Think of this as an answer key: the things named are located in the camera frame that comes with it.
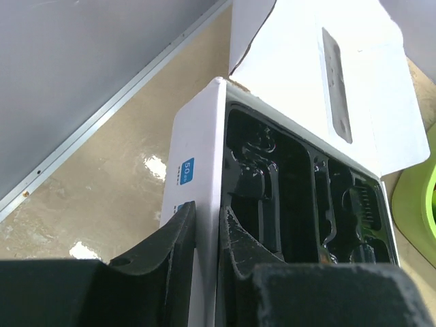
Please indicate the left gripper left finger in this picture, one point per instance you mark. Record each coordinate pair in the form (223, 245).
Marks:
(148, 285)

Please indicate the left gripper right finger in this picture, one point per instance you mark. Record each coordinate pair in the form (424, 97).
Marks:
(261, 290)

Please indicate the white clipper kit box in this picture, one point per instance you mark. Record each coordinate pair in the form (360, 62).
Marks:
(333, 72)

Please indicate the comb guard in tray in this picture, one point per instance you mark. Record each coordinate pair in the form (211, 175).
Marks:
(360, 200)

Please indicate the green plastic basket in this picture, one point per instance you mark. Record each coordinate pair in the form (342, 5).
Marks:
(413, 202)

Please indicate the aluminium frame rail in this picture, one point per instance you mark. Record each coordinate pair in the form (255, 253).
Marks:
(67, 66)

